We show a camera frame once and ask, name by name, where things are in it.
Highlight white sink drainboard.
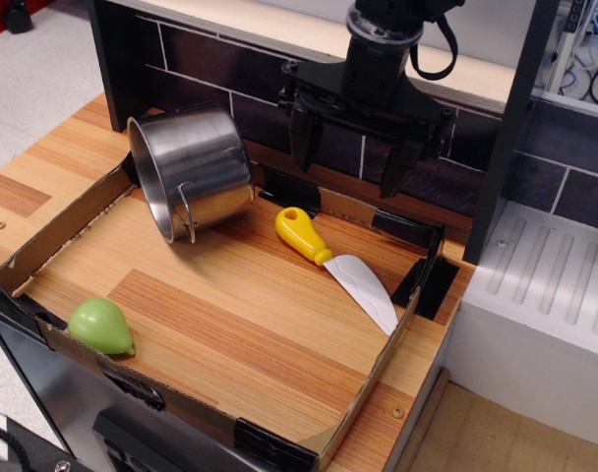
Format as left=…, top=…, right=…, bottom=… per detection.
left=446, top=203, right=598, bottom=444

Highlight white cables behind shelf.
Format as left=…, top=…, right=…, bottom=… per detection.
left=544, top=0, right=598, bottom=108

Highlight dark grey vertical post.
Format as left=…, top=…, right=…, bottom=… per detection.
left=463, top=1, right=559, bottom=265

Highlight shiny metal pot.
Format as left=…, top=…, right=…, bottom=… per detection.
left=127, top=102, right=255, bottom=244

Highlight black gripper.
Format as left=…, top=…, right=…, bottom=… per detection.
left=278, top=38, right=454, bottom=199

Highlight cardboard fence with black tape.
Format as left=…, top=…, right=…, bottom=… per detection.
left=0, top=149, right=472, bottom=471

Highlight black cable loop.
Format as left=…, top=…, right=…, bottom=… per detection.
left=408, top=13, right=459, bottom=82

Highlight green plastic pear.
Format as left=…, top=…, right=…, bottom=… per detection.
left=68, top=297, right=135, bottom=356

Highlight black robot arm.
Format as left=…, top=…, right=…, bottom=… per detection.
left=278, top=1, right=459, bottom=198

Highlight yellow handled toy knife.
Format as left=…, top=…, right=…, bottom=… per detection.
left=274, top=206, right=398, bottom=335

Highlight black appliance front panel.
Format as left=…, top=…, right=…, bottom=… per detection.
left=90, top=410, right=192, bottom=472

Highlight black object on floor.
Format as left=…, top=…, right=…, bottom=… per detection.
left=0, top=0, right=32, bottom=34

